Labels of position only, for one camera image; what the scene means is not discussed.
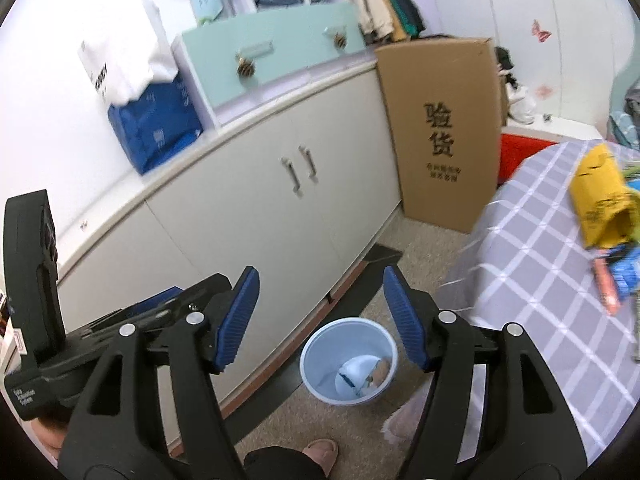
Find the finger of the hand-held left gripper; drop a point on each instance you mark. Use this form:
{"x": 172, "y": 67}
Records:
{"x": 157, "y": 300}
{"x": 210, "y": 285}

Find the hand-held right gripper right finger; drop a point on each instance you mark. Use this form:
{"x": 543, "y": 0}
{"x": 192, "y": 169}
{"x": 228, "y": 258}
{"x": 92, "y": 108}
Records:
{"x": 405, "y": 320}

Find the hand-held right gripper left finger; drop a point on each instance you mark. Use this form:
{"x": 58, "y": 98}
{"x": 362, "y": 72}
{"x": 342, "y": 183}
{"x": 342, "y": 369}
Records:
{"x": 240, "y": 325}

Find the light blue plastic bin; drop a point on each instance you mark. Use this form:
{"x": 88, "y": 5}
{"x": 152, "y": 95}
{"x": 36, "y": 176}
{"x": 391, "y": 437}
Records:
{"x": 325, "y": 360}

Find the person's left hand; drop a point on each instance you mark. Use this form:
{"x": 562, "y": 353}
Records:
{"x": 50, "y": 435}

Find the brown paper scrap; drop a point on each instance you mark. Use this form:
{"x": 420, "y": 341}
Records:
{"x": 383, "y": 372}

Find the white curved cabinet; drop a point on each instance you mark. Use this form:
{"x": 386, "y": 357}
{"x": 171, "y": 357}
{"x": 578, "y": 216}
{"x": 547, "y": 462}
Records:
{"x": 225, "y": 210}

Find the pale blue crumpled wrapper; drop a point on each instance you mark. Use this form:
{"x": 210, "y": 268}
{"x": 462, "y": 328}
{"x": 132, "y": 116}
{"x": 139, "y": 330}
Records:
{"x": 352, "y": 377}

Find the pink slipper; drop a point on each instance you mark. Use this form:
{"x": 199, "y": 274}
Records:
{"x": 321, "y": 455}
{"x": 402, "y": 425}

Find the person's dark trouser leg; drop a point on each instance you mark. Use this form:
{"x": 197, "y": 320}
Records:
{"x": 280, "y": 465}

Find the blue patterned bag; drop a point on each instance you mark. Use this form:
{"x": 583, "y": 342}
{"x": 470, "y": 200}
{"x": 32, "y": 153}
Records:
{"x": 155, "y": 125}

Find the orange wrapper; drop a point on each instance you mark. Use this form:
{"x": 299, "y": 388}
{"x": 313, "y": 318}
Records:
{"x": 606, "y": 285}

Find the bee-shaped drawer knob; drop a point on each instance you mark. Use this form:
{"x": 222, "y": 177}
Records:
{"x": 245, "y": 67}
{"x": 341, "y": 40}

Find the blue snack packet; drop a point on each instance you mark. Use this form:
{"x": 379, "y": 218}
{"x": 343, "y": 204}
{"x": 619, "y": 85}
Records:
{"x": 625, "y": 272}

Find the yellow paper packet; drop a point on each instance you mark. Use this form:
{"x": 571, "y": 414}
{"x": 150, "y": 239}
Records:
{"x": 600, "y": 200}

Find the large printed cardboard box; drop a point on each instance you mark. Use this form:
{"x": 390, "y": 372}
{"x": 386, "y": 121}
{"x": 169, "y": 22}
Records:
{"x": 440, "y": 85}

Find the teal drawer unit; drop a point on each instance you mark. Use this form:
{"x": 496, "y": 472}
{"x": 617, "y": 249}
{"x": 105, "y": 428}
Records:
{"x": 290, "y": 55}

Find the white plastic bag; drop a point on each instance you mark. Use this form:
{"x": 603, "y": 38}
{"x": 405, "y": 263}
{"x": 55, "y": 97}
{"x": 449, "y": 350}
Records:
{"x": 522, "y": 102}

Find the white ledge board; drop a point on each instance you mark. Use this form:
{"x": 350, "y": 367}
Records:
{"x": 565, "y": 130}

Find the black cloth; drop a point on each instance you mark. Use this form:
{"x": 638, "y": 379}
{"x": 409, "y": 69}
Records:
{"x": 504, "y": 62}

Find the mustard hanging garment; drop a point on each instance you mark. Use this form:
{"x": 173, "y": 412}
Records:
{"x": 396, "y": 25}

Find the faint pink wall sticker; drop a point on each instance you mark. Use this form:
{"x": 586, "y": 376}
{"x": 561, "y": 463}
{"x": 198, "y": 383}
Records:
{"x": 545, "y": 91}

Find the pink butterfly wall sticker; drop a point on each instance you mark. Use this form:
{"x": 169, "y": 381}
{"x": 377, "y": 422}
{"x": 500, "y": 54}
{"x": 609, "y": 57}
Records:
{"x": 541, "y": 31}

